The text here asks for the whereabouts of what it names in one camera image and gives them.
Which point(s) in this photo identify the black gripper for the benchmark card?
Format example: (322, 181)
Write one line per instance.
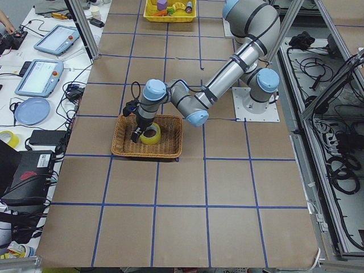
(143, 124)

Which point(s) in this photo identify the yellow packing tape roll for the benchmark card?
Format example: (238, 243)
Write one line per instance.
(152, 135)

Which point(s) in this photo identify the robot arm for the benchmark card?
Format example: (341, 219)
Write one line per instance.
(258, 24)

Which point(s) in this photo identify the yellow tape roll on desk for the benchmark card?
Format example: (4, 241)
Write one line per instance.
(9, 138)

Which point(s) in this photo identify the brown wicker basket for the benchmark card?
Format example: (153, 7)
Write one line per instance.
(163, 139)

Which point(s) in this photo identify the black power adapter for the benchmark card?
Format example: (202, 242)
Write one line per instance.
(46, 137)

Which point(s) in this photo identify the blue plate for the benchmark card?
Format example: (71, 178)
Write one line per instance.
(32, 111)

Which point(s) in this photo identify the lower teach pendant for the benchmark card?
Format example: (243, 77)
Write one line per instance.
(40, 78)

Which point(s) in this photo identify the teach pendant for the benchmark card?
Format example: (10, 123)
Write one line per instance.
(40, 78)
(58, 40)

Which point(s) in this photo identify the black computer box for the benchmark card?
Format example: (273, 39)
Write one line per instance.
(29, 181)

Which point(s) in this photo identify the upper teach pendant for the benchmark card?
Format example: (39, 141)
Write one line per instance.
(58, 40)

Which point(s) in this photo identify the toy carrot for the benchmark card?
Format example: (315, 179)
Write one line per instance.
(161, 13)

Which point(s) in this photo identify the yellow plastic basket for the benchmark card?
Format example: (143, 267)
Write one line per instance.
(174, 16)

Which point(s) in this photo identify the purple block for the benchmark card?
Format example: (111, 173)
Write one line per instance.
(162, 4)

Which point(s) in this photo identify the small dark spice jar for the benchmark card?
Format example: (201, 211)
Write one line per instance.
(189, 7)

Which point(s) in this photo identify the toy croissant bread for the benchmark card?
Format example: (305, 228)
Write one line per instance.
(179, 6)

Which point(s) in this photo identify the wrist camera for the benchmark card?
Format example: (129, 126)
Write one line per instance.
(130, 107)

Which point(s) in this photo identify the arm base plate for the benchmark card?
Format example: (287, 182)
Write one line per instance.
(227, 30)
(247, 110)

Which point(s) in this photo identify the aluminium frame post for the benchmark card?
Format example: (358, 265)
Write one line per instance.
(82, 25)

